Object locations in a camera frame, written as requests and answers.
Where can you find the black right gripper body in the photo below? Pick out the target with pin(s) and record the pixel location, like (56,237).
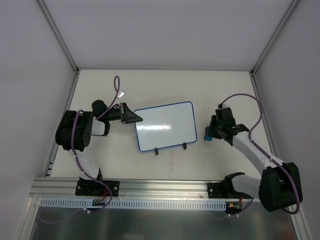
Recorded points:
(212,128)

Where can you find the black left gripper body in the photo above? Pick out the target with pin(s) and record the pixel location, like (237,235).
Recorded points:
(123,113)

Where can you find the blue whiteboard eraser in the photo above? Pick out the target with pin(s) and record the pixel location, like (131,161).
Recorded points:
(207,137)

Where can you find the blue framed whiteboard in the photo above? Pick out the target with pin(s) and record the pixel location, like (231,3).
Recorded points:
(166,126)

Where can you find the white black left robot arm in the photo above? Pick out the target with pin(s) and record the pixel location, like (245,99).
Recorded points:
(74,134)

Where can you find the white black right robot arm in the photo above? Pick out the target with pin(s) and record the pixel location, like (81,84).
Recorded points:
(279,186)

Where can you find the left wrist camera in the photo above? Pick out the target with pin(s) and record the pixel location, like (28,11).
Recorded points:
(120,94)

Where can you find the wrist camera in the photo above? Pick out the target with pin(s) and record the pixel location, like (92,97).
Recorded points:
(120,94)
(223,106)

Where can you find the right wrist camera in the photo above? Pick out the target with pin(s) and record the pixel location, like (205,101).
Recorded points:
(223,106)

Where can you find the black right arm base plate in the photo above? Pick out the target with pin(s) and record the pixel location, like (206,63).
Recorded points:
(217,190)

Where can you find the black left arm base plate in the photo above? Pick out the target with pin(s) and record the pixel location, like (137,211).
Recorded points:
(90,188)

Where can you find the slotted white cable duct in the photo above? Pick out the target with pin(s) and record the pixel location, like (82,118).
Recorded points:
(141,204)

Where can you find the aluminium front rail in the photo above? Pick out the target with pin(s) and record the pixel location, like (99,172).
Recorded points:
(133,189)

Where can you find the left aluminium frame post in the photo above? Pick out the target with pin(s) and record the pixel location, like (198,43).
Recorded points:
(57,34)

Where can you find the aluminium frame post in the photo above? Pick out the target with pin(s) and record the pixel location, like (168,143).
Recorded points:
(57,34)
(275,34)

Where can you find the right aluminium frame post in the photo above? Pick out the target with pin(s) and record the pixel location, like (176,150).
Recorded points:
(275,34)

